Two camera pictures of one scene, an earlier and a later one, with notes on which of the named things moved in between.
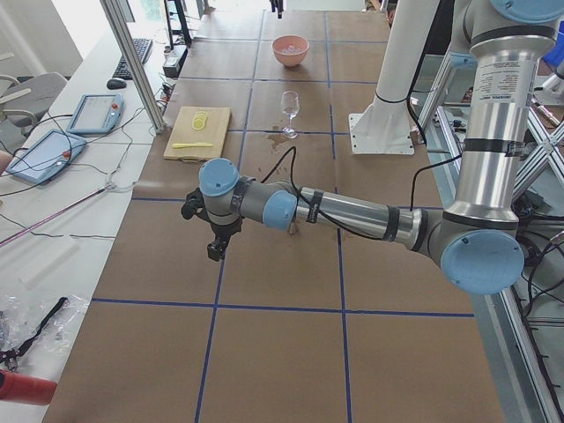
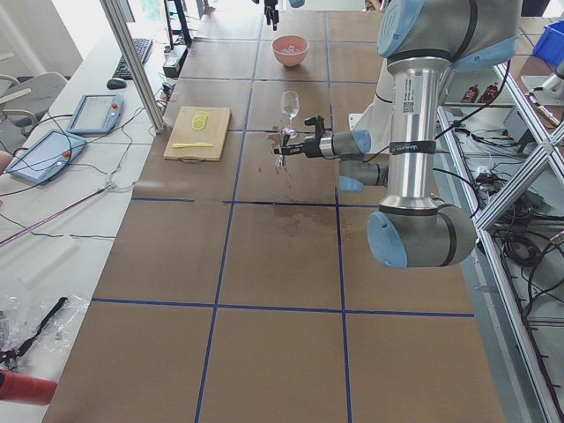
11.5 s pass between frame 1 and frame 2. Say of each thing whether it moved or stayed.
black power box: stayed
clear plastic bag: stayed
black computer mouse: stayed
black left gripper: moved
